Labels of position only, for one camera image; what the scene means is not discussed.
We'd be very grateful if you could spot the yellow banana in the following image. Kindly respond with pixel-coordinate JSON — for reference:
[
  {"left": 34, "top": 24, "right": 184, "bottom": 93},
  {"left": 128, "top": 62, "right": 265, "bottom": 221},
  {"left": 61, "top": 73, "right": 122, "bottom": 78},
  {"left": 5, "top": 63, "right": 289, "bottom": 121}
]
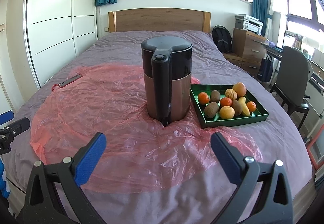
[{"left": 238, "top": 97, "right": 251, "bottom": 117}]

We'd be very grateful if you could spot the pale orange grapefruit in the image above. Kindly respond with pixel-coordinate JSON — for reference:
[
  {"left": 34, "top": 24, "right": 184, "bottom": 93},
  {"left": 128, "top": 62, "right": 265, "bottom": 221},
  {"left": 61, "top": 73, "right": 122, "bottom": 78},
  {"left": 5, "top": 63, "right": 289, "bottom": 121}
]
[{"left": 219, "top": 106, "right": 235, "bottom": 120}]

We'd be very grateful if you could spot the large brown kiwi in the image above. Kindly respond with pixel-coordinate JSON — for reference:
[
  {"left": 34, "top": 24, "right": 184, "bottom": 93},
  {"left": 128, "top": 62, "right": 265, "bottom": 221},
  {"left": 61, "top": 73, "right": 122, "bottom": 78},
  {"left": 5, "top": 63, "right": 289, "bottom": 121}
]
[{"left": 232, "top": 100, "right": 242, "bottom": 116}]

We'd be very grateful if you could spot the elongated brown kiwi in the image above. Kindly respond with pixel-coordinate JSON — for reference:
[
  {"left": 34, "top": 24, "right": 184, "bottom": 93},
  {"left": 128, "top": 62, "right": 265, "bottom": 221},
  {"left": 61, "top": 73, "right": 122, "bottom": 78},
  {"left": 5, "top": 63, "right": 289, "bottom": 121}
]
[{"left": 204, "top": 102, "right": 219, "bottom": 119}]

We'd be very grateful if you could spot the peeled-looking yellow mandarin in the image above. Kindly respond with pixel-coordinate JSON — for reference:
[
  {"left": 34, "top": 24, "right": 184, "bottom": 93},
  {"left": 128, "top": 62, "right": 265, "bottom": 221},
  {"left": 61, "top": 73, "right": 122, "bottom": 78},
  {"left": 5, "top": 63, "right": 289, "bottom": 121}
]
[{"left": 225, "top": 89, "right": 237, "bottom": 101}]

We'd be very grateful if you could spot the small round kiwi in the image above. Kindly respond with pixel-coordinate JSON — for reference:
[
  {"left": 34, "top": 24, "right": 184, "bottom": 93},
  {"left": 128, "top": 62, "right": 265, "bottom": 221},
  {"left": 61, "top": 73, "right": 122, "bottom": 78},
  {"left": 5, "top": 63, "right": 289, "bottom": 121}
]
[{"left": 210, "top": 90, "right": 221, "bottom": 103}]

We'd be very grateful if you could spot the yellow-red apple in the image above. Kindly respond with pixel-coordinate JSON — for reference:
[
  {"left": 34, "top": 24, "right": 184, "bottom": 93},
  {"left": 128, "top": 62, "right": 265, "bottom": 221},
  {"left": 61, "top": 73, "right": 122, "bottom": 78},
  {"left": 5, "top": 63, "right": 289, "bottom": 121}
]
[{"left": 232, "top": 82, "right": 247, "bottom": 98}]

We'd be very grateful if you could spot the grey bed cover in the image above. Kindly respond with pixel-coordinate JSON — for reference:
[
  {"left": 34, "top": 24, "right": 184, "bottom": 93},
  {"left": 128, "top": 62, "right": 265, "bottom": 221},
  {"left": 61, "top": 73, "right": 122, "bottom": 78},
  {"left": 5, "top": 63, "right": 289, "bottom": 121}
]
[{"left": 1, "top": 31, "right": 312, "bottom": 223}]

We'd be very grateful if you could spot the smartphone in red case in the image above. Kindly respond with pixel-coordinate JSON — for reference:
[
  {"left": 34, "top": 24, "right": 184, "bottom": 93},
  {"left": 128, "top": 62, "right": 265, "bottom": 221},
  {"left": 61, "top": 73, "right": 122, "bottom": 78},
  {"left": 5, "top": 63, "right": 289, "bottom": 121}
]
[{"left": 52, "top": 74, "right": 82, "bottom": 91}]

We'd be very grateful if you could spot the green fruit tray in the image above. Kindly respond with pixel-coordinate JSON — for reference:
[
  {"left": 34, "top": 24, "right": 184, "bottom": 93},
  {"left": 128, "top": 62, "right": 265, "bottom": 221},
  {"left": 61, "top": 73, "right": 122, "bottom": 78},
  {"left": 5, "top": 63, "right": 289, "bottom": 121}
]
[{"left": 191, "top": 84, "right": 269, "bottom": 128}]

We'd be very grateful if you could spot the pink plastic sheet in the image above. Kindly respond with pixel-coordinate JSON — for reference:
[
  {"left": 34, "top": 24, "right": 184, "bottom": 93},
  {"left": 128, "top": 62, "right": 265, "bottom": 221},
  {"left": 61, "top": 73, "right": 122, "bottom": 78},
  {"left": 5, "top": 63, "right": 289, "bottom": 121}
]
[{"left": 30, "top": 63, "right": 263, "bottom": 193}]

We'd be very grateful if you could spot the white sliding wardrobe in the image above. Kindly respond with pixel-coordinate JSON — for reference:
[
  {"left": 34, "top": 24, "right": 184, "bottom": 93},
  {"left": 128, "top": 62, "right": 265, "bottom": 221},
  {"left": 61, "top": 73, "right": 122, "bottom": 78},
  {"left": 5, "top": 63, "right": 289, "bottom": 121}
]
[{"left": 26, "top": 0, "right": 98, "bottom": 87}]

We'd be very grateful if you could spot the dark shopping bag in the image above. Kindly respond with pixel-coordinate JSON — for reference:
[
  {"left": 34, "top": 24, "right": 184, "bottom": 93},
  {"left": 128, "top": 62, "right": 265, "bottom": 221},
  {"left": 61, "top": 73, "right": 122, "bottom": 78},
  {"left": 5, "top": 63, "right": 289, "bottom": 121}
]
[{"left": 256, "top": 55, "right": 274, "bottom": 83}]

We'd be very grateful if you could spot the grey office chair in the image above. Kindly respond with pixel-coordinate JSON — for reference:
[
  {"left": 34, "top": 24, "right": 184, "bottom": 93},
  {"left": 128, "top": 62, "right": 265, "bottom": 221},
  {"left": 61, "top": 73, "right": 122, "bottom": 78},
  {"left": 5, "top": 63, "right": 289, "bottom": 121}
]
[{"left": 270, "top": 46, "right": 313, "bottom": 129}]

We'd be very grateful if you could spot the desk with clutter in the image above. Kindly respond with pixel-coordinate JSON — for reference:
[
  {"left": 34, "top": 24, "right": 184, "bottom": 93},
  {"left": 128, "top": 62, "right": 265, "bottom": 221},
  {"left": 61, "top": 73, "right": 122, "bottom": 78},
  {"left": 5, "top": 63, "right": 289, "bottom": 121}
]
[{"left": 264, "top": 44, "right": 323, "bottom": 129}]

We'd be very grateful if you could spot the wooden drawer cabinet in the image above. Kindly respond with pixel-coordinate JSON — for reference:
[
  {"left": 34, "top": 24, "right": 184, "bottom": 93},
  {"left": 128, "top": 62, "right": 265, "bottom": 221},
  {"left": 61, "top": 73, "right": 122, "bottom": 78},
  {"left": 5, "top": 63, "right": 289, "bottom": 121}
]
[{"left": 223, "top": 28, "right": 266, "bottom": 78}]

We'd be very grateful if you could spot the black copper electric kettle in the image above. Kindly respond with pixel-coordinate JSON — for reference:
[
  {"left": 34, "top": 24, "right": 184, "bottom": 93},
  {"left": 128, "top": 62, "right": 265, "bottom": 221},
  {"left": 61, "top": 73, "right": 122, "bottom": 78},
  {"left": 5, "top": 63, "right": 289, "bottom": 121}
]
[{"left": 141, "top": 36, "right": 192, "bottom": 126}]

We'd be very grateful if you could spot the black backpack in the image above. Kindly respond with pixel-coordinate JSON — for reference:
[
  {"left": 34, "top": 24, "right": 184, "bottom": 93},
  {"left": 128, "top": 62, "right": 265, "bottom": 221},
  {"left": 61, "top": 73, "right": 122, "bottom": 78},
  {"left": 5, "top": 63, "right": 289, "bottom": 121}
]
[{"left": 211, "top": 26, "right": 232, "bottom": 53}]

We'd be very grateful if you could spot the wooden headboard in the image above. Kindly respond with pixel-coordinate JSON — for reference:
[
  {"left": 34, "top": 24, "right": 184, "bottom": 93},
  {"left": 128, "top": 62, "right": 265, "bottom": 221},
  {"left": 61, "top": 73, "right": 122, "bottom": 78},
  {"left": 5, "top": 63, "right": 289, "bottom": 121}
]
[{"left": 108, "top": 7, "right": 211, "bottom": 33}]

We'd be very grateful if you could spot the white printer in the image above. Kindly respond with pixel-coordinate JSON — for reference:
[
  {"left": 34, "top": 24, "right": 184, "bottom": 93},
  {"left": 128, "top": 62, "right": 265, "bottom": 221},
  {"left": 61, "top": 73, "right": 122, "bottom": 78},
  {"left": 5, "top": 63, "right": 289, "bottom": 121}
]
[{"left": 235, "top": 14, "right": 263, "bottom": 35}]

